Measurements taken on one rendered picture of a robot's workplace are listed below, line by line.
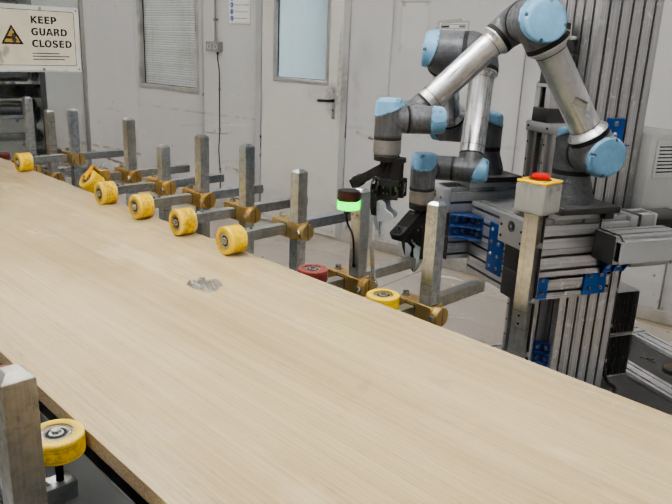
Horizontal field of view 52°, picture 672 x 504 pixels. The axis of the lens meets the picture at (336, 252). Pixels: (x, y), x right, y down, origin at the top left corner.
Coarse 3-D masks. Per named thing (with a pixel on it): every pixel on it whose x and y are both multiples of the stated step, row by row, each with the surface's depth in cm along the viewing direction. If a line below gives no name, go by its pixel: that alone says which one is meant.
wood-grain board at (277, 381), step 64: (0, 192) 255; (64, 192) 259; (0, 256) 182; (64, 256) 185; (128, 256) 187; (192, 256) 189; (256, 256) 192; (0, 320) 142; (64, 320) 143; (128, 320) 145; (192, 320) 146; (256, 320) 148; (320, 320) 149; (384, 320) 151; (64, 384) 117; (128, 384) 118; (192, 384) 119; (256, 384) 120; (320, 384) 121; (384, 384) 122; (448, 384) 123; (512, 384) 124; (576, 384) 125; (128, 448) 100; (192, 448) 100; (256, 448) 101; (320, 448) 102; (384, 448) 102; (448, 448) 103; (512, 448) 104; (576, 448) 105; (640, 448) 105
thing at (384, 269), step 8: (408, 256) 212; (384, 264) 203; (392, 264) 203; (400, 264) 205; (408, 264) 208; (368, 272) 196; (376, 272) 198; (384, 272) 201; (392, 272) 204; (328, 280) 187; (336, 280) 187
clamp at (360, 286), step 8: (328, 272) 194; (336, 272) 191; (344, 272) 191; (344, 280) 189; (352, 280) 187; (360, 280) 186; (368, 280) 186; (344, 288) 190; (352, 288) 188; (360, 288) 185; (368, 288) 187
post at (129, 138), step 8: (128, 120) 264; (128, 128) 264; (128, 136) 265; (128, 144) 266; (128, 152) 267; (128, 160) 268; (136, 160) 270; (128, 168) 269; (136, 168) 271; (128, 200) 273
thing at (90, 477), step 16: (48, 416) 124; (80, 464) 117; (96, 464) 112; (80, 480) 118; (96, 480) 113; (112, 480) 108; (80, 496) 120; (96, 496) 114; (112, 496) 109; (128, 496) 105
